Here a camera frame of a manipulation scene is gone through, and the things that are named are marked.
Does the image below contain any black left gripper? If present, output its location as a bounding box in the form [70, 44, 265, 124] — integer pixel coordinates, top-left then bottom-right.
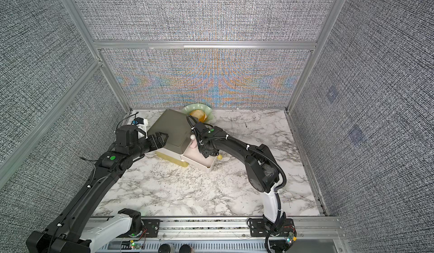
[129, 131, 169, 160]

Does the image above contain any pink computer mouse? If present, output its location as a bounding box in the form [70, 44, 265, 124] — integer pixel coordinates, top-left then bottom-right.
[189, 140, 198, 148]

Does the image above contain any three-drawer storage cabinet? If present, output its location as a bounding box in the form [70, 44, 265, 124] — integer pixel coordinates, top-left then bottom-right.
[148, 109, 191, 168]

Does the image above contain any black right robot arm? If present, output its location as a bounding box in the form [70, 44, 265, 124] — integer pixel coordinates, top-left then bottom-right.
[191, 122, 287, 231]

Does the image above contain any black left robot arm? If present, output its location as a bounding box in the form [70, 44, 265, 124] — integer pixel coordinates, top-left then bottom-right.
[26, 125, 169, 253]

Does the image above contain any bread roll on plate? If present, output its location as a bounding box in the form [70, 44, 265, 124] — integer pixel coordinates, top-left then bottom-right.
[192, 110, 208, 122]

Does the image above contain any green glass plate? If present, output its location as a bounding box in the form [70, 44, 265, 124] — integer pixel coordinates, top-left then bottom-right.
[181, 103, 214, 122]

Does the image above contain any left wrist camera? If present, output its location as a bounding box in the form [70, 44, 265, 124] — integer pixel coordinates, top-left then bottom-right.
[132, 117, 148, 138]

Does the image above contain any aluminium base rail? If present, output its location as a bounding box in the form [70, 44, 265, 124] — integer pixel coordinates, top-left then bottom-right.
[98, 216, 352, 253]

